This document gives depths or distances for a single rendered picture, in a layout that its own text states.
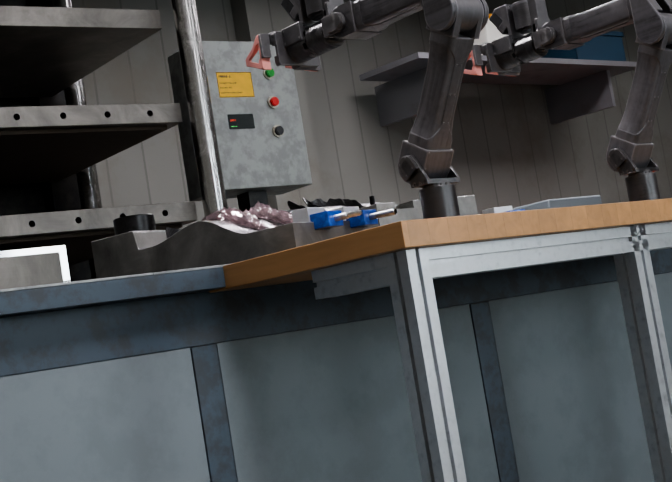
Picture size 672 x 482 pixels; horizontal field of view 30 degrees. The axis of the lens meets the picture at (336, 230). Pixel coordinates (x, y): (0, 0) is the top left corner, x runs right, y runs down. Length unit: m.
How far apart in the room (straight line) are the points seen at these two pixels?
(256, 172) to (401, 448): 1.18
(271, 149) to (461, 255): 1.53
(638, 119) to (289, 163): 1.14
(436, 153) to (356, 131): 4.57
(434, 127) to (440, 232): 0.32
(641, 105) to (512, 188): 4.96
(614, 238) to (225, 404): 0.72
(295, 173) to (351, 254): 1.54
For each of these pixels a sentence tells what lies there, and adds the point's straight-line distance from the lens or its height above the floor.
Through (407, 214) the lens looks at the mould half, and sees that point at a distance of 2.45.
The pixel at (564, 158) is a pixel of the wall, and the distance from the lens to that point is 7.96.
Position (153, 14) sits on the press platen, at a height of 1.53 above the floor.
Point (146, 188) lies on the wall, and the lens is 5.80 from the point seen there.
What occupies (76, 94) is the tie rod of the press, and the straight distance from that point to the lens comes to 3.75.
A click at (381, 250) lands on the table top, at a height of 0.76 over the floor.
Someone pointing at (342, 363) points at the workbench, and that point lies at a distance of 2.28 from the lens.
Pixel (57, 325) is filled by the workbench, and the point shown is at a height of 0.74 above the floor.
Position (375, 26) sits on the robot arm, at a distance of 2.24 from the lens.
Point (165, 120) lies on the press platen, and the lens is 3.14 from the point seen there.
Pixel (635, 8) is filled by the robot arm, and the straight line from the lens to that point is 2.57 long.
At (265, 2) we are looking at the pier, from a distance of 6.37.
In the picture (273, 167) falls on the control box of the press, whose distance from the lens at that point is 3.35.
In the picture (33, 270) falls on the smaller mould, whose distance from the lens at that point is 2.17.
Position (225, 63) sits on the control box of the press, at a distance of 3.35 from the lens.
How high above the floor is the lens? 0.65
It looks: 5 degrees up
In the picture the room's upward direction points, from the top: 9 degrees counter-clockwise
